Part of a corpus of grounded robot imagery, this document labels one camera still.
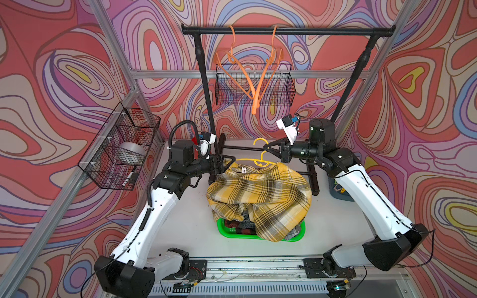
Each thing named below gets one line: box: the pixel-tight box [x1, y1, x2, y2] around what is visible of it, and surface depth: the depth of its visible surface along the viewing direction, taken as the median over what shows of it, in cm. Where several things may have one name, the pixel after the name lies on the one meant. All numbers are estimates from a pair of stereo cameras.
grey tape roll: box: [114, 141, 146, 165], surface depth 73 cm
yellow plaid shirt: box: [206, 161, 313, 243], surface depth 70 cm
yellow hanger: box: [236, 137, 278, 168], surface depth 69 cm
